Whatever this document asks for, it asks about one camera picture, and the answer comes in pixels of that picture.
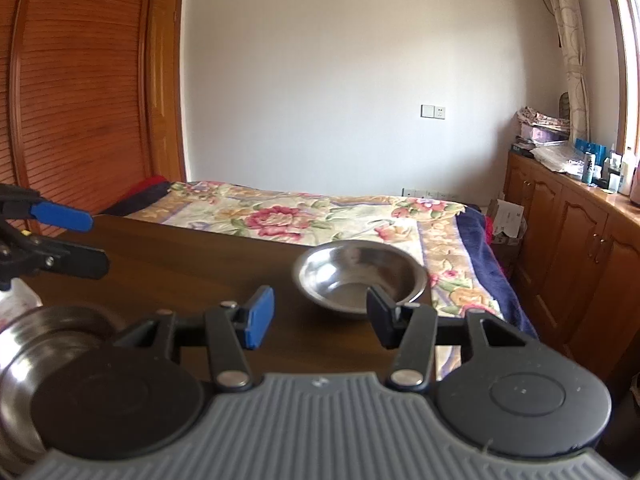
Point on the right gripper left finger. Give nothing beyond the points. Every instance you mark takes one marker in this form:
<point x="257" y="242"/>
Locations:
<point x="226" y="332"/>

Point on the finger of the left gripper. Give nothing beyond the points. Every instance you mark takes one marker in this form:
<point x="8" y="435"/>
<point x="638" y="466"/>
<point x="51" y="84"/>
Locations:
<point x="26" y="204"/>
<point x="23" y="255"/>

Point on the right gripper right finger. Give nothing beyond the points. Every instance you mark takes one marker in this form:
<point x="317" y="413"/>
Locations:
<point x="414" y="331"/>

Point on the white floral rectangular tray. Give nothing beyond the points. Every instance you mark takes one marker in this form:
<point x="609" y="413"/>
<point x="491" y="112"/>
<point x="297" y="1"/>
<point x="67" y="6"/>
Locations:
<point x="16" y="301"/>

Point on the large steel bowl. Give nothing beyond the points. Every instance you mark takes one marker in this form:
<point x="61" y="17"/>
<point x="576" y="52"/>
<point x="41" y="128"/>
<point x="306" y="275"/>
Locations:
<point x="34" y="346"/>

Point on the small steel bowl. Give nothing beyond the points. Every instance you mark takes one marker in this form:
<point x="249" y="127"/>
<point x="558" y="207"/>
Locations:
<point x="337" y="276"/>

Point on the dark blue folded blanket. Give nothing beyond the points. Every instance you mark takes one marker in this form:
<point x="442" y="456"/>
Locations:
<point x="138" y="200"/>

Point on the red folded blanket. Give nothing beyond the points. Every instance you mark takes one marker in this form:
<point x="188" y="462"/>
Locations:
<point x="145" y="184"/>

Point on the white paper box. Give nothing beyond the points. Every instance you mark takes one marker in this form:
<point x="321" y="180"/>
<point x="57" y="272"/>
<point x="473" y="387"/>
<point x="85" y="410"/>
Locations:
<point x="506" y="218"/>

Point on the wooden low cabinet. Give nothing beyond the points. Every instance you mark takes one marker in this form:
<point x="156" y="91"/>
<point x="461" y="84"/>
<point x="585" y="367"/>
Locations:
<point x="577" y="273"/>

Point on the wooden louvered wardrobe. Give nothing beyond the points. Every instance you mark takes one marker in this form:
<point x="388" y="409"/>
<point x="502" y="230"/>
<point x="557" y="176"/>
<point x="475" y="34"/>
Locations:
<point x="90" y="97"/>

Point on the stack of papers and boxes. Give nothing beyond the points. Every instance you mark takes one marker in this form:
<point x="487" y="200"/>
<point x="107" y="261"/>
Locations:
<point x="544" y="139"/>

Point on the patterned curtain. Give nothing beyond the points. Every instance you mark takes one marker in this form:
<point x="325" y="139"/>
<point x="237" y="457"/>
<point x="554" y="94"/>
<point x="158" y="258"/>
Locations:
<point x="568" y="19"/>

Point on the wall power outlets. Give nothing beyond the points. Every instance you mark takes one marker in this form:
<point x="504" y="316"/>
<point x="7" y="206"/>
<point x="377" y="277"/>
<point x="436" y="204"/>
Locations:
<point x="429" y="195"/>

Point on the white wall switch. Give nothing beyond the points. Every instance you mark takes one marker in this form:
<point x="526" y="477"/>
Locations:
<point x="433" y="112"/>

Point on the window with wooden frame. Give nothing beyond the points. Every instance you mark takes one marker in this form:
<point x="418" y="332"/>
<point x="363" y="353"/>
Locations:
<point x="626" y="28"/>

